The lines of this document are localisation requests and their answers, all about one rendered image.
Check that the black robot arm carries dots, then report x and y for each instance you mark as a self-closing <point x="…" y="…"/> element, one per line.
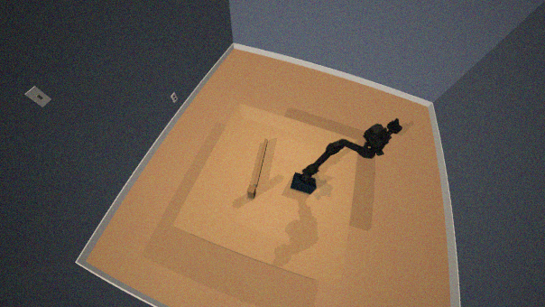
<point x="335" y="147"/>

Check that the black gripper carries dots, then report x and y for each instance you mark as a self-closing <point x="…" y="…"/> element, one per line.
<point x="382" y="138"/>

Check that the brown wooden post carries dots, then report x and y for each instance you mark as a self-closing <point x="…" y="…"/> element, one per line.
<point x="251" y="191"/>

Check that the brown wooden rail with steel hooks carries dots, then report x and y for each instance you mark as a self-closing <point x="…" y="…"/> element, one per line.
<point x="257" y="176"/>

